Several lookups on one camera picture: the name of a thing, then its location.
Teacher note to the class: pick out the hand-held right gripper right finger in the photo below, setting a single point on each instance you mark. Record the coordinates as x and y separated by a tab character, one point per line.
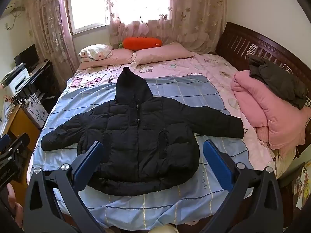
211	154

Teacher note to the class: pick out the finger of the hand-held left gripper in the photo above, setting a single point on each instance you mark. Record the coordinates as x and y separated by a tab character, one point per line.
20	141
3	142

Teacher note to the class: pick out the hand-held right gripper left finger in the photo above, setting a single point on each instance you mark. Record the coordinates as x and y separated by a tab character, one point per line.
93	154

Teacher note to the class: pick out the black hooded puffer jacket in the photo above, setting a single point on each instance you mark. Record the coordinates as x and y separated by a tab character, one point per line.
145	131

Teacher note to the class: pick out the person's left hand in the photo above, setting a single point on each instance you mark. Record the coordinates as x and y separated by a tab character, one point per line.
12	199

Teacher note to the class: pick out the wooden cabinet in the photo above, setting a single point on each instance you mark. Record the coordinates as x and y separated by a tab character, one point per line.
19	123

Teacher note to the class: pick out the white floral box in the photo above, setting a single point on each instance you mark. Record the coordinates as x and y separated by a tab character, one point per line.
37	111

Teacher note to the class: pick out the blue plaid sheet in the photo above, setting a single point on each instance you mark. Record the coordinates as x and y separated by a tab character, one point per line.
73	106

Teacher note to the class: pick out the white printer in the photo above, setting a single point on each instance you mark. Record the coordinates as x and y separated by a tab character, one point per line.
14	79

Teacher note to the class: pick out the black desk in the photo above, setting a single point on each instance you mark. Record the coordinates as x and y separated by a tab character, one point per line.
45	77

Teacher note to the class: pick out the pink folded quilt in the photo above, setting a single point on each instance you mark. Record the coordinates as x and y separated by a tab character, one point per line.
267	111

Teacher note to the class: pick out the black computer monitor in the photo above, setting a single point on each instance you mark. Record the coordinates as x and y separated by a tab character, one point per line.
27	57

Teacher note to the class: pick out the pink pillow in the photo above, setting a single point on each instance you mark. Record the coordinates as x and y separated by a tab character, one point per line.
162	53
109	59

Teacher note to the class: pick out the dark green jacket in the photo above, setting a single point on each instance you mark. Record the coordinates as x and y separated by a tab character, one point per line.
279	80

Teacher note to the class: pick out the white floral pillow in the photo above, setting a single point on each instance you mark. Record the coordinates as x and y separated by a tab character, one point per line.
96	51

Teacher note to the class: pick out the floral lace curtain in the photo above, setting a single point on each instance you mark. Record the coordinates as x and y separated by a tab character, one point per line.
194	17
48	29

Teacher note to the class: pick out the dark wooden headboard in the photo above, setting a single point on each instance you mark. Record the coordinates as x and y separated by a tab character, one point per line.
243	41

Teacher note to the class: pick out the orange carrot plush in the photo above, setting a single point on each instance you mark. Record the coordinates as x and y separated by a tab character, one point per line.
143	43

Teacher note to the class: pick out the bright window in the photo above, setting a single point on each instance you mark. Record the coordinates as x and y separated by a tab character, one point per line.
90	2

